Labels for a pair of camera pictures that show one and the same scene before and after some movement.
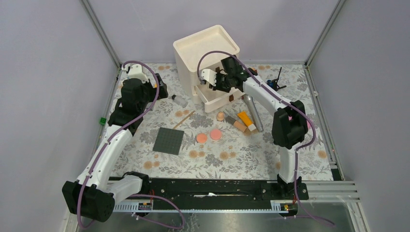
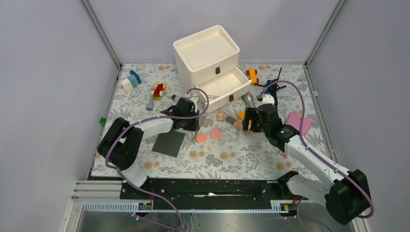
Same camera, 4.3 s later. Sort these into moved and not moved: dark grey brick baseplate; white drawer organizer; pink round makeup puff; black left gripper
Moved: black left gripper
Not moved: white drawer organizer; pink round makeup puff; dark grey brick baseplate
